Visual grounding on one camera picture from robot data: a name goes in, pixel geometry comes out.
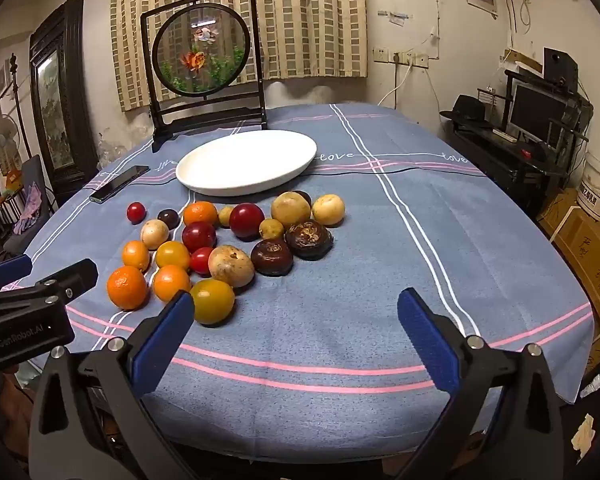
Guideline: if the black-framed round goldfish screen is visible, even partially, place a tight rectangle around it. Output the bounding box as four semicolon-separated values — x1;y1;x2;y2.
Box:
140;0;270;153

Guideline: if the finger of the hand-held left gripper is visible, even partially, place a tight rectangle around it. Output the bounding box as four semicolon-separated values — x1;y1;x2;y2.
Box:
0;258;99;307
0;254;33;291

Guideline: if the blue striped tablecloth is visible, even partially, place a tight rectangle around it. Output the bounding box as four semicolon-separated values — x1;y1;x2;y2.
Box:
0;102;596;466

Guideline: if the wooden strip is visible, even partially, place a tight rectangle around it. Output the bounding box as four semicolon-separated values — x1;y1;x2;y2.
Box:
502;49;543;73

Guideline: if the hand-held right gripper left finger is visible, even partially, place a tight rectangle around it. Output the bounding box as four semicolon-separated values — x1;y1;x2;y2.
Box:
28;290;196;480

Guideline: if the white crumpled paper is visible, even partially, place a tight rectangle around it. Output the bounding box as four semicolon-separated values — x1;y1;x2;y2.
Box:
570;412;597;453

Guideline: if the yellow-green tomato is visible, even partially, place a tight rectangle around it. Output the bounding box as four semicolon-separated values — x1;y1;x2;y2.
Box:
190;278;236;326

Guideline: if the black hat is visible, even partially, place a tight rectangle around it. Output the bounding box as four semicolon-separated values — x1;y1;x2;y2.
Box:
439;94;496;128

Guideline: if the computer monitor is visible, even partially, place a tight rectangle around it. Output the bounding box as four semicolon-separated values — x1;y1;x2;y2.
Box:
507;80;573;143

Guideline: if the black desk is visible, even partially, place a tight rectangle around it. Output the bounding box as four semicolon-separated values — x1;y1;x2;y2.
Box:
442;120;581;216

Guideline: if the purple cloth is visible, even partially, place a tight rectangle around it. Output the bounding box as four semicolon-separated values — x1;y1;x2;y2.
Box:
14;185;46;236

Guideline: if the white power cable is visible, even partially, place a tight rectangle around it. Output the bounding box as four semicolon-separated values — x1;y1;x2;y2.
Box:
377;62;413;108

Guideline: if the dark wood framed painting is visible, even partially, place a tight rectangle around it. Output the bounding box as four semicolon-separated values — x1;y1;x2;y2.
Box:
28;0;101;196

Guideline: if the white oval plate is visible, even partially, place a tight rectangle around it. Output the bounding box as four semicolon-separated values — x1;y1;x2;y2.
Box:
175;129;318;197

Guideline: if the white electric fan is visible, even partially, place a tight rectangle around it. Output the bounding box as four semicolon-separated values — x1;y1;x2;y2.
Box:
0;112;23;176

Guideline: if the white plastic bucket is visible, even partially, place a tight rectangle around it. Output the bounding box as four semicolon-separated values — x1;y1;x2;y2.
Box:
576;150;600;222

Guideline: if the beige checked curtain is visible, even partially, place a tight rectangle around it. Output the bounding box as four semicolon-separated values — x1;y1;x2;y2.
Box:
110;0;370;112

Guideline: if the grey chair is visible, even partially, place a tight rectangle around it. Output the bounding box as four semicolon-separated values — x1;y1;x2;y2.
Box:
2;155;61;256

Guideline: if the black pole stand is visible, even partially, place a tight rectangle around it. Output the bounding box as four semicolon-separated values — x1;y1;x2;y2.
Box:
7;52;33;161

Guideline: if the beige potato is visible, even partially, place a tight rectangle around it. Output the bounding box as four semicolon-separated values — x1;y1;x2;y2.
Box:
271;191;312;230
208;244;256;289
140;219;170;251
311;194;346;227

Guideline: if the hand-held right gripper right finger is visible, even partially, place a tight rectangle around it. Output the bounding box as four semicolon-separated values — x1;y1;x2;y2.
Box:
397;287;566;480

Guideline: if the black smartphone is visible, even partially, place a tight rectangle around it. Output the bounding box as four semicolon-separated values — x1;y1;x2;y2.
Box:
89;165;151;205

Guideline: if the cardboard box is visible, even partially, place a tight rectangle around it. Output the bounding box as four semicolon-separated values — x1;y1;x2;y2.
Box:
537;187;600;351

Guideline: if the black speaker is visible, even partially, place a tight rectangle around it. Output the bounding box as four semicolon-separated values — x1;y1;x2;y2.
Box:
542;47;579;92

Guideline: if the orange tomato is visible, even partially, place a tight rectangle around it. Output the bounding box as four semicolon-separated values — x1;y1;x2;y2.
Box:
152;264;193;303
121;240;151;272
154;240;191;272

